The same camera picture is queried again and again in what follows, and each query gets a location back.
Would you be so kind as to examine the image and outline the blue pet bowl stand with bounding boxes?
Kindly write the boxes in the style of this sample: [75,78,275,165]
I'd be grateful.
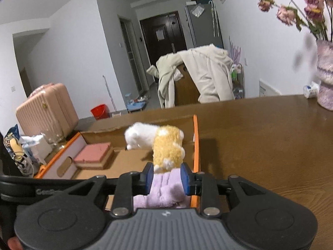
[126,93,151,114]

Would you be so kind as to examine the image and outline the cream jacket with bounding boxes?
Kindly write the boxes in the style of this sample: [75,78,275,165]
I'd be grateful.
[146,43,235,109]

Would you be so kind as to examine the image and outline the person's left hand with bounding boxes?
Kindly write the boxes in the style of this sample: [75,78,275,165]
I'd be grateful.
[7,236,22,250]

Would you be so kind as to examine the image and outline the purple flower wall sticker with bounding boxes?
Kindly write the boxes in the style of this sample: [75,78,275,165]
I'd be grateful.
[228,36,241,63]

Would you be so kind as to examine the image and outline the white mop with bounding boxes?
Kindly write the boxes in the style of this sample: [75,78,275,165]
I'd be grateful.
[102,75,122,118]

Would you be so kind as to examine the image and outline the dark entrance door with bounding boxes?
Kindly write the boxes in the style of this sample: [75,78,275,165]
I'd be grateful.
[139,11,187,66]

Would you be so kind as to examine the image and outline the blue patterned bag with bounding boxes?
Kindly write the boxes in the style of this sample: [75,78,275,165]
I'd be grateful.
[3,124,35,178]

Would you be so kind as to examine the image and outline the grey refrigerator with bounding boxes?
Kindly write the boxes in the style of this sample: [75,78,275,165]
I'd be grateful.
[184,1,224,50]

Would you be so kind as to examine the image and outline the yellow plush toy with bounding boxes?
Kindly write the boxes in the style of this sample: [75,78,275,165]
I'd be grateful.
[152,125,186,174]

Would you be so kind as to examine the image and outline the clear glass jar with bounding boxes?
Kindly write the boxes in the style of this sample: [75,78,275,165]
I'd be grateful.
[42,124,66,150]

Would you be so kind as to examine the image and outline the hanging white umbrella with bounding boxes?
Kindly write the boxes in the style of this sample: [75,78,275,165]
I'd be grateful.
[209,0,220,38]

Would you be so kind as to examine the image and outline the orange cardboard box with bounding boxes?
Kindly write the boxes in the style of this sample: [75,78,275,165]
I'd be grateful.
[35,115,201,211]

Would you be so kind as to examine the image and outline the pink textured vase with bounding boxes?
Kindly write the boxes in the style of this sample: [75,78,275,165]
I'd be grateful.
[315,39,333,111]

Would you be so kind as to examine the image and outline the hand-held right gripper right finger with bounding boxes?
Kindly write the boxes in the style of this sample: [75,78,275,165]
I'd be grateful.
[180,162,266,218]

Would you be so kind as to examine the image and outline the metal storage cart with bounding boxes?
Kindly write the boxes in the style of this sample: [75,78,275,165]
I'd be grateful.
[230,63,246,100]

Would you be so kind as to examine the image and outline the lavender plush toy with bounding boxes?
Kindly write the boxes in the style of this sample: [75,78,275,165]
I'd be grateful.
[133,168,193,209]

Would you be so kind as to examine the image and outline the white boxed appliance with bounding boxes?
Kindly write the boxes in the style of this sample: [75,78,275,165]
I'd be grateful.
[19,132,53,165]

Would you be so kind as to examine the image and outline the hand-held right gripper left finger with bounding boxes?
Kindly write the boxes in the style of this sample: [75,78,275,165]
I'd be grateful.
[61,162,154,218]

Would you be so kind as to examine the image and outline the small tissue packet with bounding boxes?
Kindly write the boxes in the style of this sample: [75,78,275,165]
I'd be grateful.
[303,81,321,99]

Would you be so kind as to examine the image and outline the red bucket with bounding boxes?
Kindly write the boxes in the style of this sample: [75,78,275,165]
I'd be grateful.
[90,104,109,120]

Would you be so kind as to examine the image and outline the pink sponge block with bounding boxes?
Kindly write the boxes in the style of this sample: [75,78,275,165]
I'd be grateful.
[73,142,112,163]

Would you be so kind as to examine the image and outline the clear plastic bag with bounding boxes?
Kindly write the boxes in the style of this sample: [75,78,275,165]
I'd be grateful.
[190,5,205,18]

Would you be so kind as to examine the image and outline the white wall heater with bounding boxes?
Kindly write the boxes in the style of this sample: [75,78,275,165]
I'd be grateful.
[258,79,282,97]

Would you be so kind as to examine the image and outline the pink suitcase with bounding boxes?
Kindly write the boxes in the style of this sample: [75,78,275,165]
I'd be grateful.
[15,82,79,139]

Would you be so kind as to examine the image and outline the dried pink flowers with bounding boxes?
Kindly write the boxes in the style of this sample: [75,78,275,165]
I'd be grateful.
[256,0,333,42]

